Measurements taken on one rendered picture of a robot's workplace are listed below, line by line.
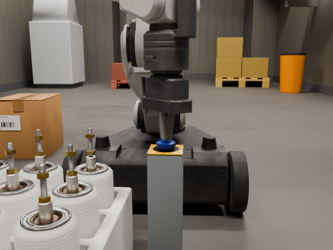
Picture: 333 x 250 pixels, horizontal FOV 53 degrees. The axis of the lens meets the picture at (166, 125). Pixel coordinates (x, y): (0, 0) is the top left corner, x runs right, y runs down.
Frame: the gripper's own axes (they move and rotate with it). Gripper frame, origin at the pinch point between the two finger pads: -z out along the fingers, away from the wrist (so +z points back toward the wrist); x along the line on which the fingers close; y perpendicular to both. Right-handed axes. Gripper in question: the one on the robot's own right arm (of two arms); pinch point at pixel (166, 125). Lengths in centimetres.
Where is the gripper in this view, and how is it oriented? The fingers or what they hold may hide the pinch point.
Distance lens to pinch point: 66.7
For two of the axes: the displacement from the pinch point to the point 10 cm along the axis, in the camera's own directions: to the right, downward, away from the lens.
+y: 7.7, -1.3, 6.2
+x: 6.3, 1.5, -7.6
